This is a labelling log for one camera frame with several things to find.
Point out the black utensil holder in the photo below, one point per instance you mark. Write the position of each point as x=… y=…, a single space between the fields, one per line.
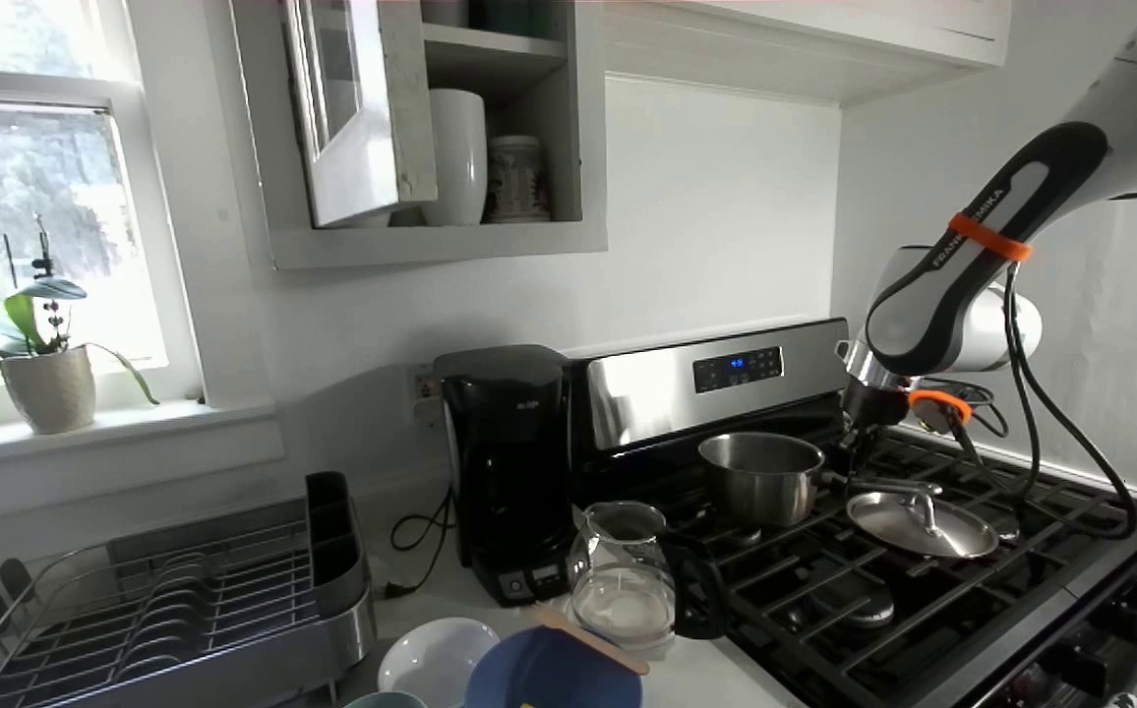
x=331 y=535

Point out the teal cup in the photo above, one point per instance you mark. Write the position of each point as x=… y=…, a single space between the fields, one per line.
x=382 y=703

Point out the metal dish rack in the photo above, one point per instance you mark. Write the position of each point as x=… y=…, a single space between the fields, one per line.
x=157 y=617

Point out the grey open wall cabinet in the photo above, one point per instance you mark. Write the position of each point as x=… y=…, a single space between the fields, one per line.
x=463 y=240

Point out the blue bowl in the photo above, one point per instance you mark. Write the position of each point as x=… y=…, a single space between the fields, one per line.
x=550 y=673

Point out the white cabinet above stove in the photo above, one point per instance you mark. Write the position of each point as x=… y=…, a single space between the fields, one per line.
x=826 y=33

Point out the glass cabinet door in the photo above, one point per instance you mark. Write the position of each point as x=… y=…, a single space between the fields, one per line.
x=357 y=120

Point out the glass jar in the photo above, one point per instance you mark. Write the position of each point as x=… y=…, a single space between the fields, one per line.
x=517 y=179

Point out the black gas stove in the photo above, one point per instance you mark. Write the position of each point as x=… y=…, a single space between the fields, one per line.
x=854 y=605

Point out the black coffee maker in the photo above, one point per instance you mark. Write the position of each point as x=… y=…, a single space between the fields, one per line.
x=508 y=472

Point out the stainless steel saucepan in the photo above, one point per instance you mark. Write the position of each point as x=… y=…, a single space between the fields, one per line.
x=759 y=487

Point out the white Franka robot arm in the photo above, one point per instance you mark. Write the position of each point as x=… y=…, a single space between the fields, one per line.
x=952 y=307

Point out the stainless steel pot lid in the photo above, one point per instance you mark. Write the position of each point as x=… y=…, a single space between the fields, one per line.
x=922 y=529

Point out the glass coffee carafe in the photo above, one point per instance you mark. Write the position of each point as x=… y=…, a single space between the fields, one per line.
x=622 y=585

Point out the white bowl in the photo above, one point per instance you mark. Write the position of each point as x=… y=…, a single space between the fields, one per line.
x=433 y=662

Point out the wall power outlet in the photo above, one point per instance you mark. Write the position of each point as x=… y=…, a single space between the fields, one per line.
x=421 y=395

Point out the potted plant in white pot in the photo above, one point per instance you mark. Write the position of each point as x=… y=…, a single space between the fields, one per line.
x=50 y=387

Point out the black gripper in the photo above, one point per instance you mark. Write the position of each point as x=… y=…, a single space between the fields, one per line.
x=877 y=401

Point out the white ceramic pitcher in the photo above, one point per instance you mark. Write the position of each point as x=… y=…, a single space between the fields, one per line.
x=458 y=160

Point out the white framed window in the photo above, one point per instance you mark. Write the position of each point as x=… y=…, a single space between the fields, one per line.
x=39 y=169

